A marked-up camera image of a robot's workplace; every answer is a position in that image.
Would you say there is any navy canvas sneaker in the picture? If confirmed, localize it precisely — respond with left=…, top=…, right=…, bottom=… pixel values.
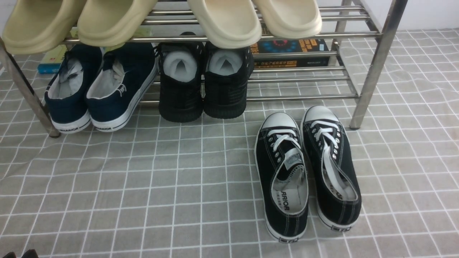
left=44, top=44, right=104, bottom=134
left=85, top=42, right=159, bottom=132

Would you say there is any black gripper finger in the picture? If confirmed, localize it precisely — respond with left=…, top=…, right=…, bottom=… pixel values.
left=3, top=252, right=17, bottom=258

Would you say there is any beige slipper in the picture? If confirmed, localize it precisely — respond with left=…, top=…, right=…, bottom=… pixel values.
left=77, top=0, right=158, bottom=47
left=2, top=0, right=86, bottom=54

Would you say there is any navy canvas sneaker left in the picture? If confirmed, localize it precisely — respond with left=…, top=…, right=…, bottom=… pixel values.
left=44, top=44, right=104, bottom=134

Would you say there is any black white sneaker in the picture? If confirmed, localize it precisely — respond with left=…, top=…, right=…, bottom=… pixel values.
left=300, top=105, right=362, bottom=232
left=254, top=112, right=309, bottom=243

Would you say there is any cream slipper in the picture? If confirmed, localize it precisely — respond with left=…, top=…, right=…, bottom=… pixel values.
left=188, top=0, right=262, bottom=49
left=254, top=0, right=322, bottom=39

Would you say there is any stainless steel shoe rack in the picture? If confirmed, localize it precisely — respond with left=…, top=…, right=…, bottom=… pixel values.
left=1, top=0, right=408, bottom=138

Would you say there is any beige slipper far left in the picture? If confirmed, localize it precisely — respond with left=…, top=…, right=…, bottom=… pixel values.
left=2, top=0, right=86, bottom=54

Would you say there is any black mesh shoe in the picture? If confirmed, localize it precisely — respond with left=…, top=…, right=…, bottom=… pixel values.
left=203, top=42, right=254, bottom=119
left=156, top=42, right=205, bottom=123

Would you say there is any navy canvas sneaker right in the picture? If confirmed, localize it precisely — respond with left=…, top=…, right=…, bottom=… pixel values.
left=85, top=42, right=159, bottom=132

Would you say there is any black colourful book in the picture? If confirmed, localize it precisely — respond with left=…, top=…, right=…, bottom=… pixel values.
left=250, top=39, right=330, bottom=69

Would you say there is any cream slipper far right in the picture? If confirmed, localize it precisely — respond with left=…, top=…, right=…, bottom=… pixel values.
left=254, top=0, right=322, bottom=39

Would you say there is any black mesh shoe left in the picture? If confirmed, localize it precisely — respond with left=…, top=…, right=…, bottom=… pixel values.
left=156, top=42, right=205, bottom=123

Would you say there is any black mesh shoe right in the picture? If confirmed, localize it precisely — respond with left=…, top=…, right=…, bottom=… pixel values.
left=203, top=42, right=254, bottom=119

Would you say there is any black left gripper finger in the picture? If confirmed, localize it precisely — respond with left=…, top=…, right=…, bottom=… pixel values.
left=21, top=249, right=39, bottom=258

